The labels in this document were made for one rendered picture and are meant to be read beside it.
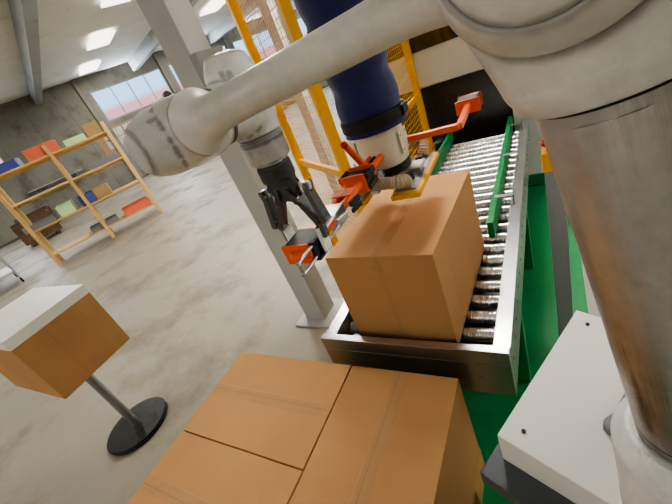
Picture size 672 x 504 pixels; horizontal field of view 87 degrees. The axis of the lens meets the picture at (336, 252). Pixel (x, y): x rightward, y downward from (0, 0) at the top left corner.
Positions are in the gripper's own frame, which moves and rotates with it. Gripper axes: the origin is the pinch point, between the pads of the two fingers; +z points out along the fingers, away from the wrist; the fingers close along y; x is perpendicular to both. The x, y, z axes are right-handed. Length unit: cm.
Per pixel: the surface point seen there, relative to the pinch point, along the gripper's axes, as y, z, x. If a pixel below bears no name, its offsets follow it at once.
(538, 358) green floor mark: -38, 120, -72
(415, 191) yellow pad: -12.0, 11.3, -43.5
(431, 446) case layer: -16, 66, 8
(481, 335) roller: -25, 66, -35
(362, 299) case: 14, 45, -29
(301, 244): -1.1, -1.9, 4.2
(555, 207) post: -49, 42, -78
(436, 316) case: -13, 51, -28
